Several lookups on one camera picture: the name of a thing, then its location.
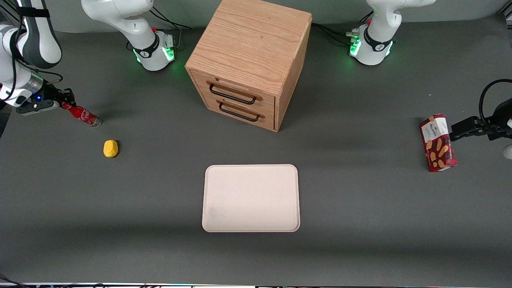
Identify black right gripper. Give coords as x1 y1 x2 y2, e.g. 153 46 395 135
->
39 86 76 107

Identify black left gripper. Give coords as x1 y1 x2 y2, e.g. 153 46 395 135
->
450 99 512 142

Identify red coke bottle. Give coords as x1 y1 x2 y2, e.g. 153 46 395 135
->
61 102 102 128

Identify beige plastic tray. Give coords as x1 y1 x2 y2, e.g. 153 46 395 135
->
202 164 301 233

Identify red cookie box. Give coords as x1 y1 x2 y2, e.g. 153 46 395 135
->
419 114 458 173

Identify yellow oval toy fruit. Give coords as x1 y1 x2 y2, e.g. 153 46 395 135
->
103 140 120 158

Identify wooden drawer front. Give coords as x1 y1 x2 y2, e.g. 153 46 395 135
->
190 69 276 112
201 94 276 132

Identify wooden two-drawer cabinet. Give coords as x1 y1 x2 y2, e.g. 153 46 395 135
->
185 0 313 133

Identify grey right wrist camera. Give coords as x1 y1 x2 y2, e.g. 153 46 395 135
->
16 100 61 117

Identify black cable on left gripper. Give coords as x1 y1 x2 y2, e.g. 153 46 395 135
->
478 79 512 129

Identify black cable along right arm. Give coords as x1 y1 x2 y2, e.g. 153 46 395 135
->
7 0 64 90

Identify black cables at right-arm base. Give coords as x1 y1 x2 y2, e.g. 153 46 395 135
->
149 6 193 52

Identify black cables at left-arm base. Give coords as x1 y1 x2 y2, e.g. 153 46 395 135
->
311 11 375 47

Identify black metal drawer handle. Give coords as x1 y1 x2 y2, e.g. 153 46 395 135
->
217 100 261 122
208 82 258 106

